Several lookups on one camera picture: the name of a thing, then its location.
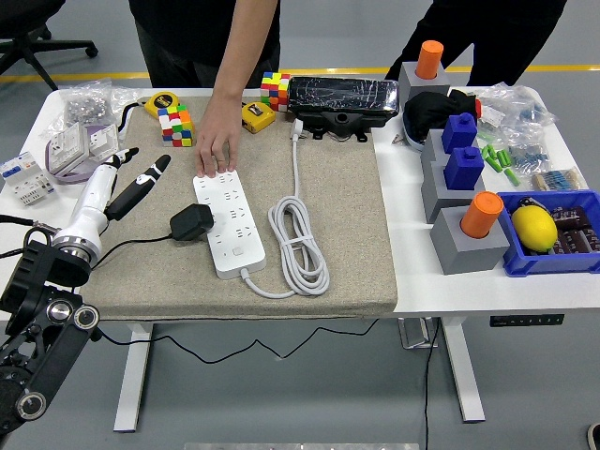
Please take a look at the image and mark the black cloth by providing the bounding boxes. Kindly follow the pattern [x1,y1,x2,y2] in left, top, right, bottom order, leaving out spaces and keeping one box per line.
[402,87,483,142]

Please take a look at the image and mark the white table leg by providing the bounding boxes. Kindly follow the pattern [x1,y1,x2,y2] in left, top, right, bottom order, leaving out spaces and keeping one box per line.
[440,317,487,424]
[112,322,155,433]

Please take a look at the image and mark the white blue plastic object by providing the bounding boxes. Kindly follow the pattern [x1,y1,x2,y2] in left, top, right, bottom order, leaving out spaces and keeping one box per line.
[403,126,428,154]

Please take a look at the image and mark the white wall socket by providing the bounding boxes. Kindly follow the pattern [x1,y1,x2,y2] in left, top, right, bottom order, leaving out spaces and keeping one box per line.
[86,124,119,163]
[48,124,90,173]

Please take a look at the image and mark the dark brown cylinders pack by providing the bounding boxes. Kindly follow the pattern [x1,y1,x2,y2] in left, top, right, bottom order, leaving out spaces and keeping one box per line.
[547,205,600,257]

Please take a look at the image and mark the orange cylinder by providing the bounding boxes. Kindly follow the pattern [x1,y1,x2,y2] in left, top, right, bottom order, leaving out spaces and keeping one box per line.
[414,39,445,81]
[459,190,505,240]

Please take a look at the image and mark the person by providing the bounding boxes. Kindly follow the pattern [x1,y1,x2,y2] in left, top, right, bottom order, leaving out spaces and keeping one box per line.
[383,0,568,88]
[128,0,281,178]

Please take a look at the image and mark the yellow tape measure silver clip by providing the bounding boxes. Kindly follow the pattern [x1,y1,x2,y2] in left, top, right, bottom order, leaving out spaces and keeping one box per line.
[242,101,277,135]

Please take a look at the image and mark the black table power cable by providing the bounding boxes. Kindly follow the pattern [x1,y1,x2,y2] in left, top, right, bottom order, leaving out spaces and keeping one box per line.
[424,318,442,450]

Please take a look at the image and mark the clear bag blue components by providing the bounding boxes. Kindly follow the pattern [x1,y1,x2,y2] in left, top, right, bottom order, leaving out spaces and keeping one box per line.
[505,140,550,173]

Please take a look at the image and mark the black office chair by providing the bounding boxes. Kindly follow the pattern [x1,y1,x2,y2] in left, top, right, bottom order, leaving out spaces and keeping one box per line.
[0,0,99,93]

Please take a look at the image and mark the blue square peg block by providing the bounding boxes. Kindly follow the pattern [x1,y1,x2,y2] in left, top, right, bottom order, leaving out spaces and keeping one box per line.
[441,112,479,156]
[442,145,486,191]

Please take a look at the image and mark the colourful puzzle cube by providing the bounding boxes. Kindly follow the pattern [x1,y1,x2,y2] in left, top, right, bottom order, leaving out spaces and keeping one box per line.
[260,71,292,113]
[157,103,196,148]

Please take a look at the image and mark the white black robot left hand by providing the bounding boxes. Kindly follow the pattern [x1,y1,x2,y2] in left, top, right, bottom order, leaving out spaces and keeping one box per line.
[52,146,173,264]

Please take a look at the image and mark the purple plastic tray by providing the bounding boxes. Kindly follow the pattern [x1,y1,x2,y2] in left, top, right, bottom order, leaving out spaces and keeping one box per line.
[44,122,121,185]

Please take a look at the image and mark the yellow lemon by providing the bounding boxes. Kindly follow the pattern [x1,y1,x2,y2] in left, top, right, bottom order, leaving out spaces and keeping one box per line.
[510,204,559,249]

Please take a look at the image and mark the black table control panel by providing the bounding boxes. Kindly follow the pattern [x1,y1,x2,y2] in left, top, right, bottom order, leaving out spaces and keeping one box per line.
[489,313,566,328]

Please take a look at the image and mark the black device in plastic film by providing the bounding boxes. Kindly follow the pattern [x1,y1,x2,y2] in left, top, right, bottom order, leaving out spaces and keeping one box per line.
[286,75,401,144]

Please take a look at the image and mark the black power adapter plug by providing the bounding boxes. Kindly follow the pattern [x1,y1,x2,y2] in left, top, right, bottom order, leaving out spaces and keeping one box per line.
[169,202,216,243]

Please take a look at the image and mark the white circuit breaker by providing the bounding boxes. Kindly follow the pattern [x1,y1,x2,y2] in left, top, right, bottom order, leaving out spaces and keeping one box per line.
[0,150,58,208]

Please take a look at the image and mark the grey square holder block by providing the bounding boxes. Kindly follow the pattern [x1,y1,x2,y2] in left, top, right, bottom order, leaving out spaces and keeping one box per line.
[420,128,479,166]
[420,158,488,224]
[397,60,452,107]
[429,204,512,277]

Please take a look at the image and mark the white power strip cord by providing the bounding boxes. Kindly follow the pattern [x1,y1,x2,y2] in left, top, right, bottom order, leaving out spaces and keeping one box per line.
[237,117,331,299]

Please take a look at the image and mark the large clear parts bag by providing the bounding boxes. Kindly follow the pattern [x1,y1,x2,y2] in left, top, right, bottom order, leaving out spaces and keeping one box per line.
[475,82,562,146]

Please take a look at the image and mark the person's left hand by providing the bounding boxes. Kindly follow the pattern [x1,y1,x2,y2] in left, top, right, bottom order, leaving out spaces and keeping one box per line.
[195,95,244,179]

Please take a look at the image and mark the grey-brown fabric mat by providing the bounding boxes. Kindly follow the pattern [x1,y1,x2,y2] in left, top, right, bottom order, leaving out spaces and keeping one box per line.
[82,96,398,323]

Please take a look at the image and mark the white power strip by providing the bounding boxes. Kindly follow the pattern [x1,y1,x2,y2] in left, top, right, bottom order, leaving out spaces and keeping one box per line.
[192,169,267,280]

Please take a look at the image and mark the thin black adapter cord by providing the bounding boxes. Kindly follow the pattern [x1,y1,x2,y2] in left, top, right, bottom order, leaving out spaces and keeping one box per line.
[91,232,380,365]

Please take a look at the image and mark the clear bag of screws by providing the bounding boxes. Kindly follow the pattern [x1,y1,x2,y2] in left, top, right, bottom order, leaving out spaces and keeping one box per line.
[44,78,142,140]

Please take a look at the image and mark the silver box under table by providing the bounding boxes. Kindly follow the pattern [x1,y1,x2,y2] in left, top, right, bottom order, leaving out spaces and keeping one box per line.
[397,317,441,351]

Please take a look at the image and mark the yellow tape measure black label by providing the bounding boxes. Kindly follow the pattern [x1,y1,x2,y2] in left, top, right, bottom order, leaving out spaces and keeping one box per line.
[116,91,183,137]

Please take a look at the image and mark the clear bag of resistors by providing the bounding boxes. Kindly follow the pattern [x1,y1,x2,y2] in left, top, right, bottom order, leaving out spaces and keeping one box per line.
[529,166,588,192]

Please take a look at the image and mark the blue plastic bin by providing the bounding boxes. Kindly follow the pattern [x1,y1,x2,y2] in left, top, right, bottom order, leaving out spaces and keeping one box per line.
[496,188,600,278]

